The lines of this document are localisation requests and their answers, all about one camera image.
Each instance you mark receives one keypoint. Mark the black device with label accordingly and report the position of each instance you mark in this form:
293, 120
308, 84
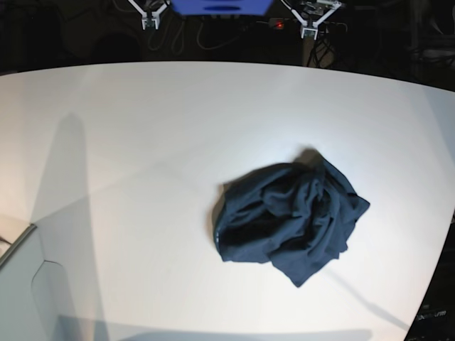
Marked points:
432, 324

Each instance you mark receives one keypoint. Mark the dark navy t-shirt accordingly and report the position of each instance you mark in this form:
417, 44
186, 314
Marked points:
296, 216

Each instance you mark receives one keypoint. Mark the blue plastic bin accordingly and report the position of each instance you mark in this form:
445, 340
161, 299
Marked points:
221, 7

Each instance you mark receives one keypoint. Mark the black power strip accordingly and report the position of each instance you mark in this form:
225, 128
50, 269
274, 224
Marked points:
308, 27

